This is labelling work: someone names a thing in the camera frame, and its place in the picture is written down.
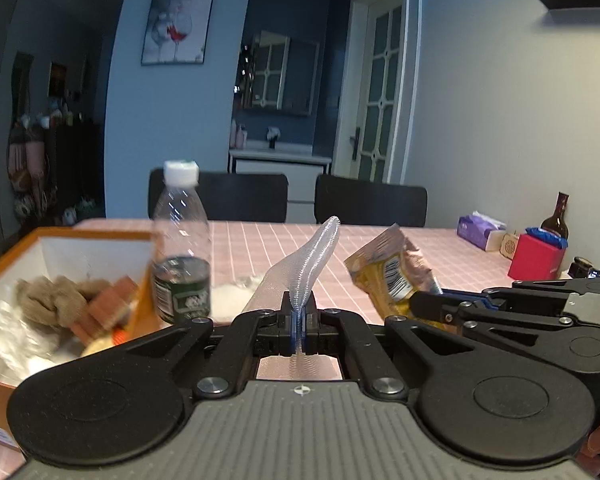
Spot sheer white mesh sock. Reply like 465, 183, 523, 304
242, 216, 340, 382

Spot brown sponge piece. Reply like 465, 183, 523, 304
69, 275, 138, 346

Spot person's right hand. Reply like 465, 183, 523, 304
577, 426, 600, 476

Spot wine glass wall picture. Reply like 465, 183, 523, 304
140, 0, 213, 66

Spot pink checkered tablecloth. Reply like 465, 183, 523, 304
0, 218, 571, 480

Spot black chair left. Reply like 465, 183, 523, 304
147, 160, 289, 226

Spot brown knitted plush toy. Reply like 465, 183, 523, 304
15, 275, 111, 328

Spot yellow cloth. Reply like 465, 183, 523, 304
81, 332, 117, 358

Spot dark wine bottle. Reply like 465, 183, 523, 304
541, 192, 569, 240

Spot small wooden speaker box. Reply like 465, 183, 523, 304
500, 233, 519, 260

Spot red gift box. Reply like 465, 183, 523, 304
508, 228, 568, 281

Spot white glass panel door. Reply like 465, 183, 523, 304
332, 0, 417, 184

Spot white cloth pouch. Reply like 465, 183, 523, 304
210, 275, 263, 325

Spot orange cardboard box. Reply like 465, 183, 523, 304
0, 228, 159, 430

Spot black chair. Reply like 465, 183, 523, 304
314, 174, 428, 228
147, 160, 289, 226

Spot black chair right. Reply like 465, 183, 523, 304
314, 174, 428, 228

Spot purple tissue pack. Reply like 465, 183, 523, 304
456, 211, 507, 252

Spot clear plastic water bottle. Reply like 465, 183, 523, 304
151, 160, 211, 324

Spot crumpled white plastic bag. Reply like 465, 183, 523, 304
0, 281, 85, 386

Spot yellow snack wrapper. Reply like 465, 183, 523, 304
344, 224, 442, 318

